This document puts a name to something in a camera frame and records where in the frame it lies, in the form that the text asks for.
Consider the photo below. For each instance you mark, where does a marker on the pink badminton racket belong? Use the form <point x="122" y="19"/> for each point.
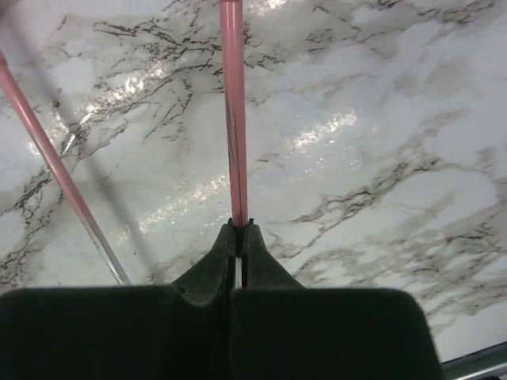
<point x="231" y="29"/>
<point x="32" y="125"/>

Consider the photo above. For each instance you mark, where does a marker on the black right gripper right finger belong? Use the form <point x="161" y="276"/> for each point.
<point x="282" y="330"/>

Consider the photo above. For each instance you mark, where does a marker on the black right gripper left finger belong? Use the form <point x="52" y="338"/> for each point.
<point x="172" y="331"/>

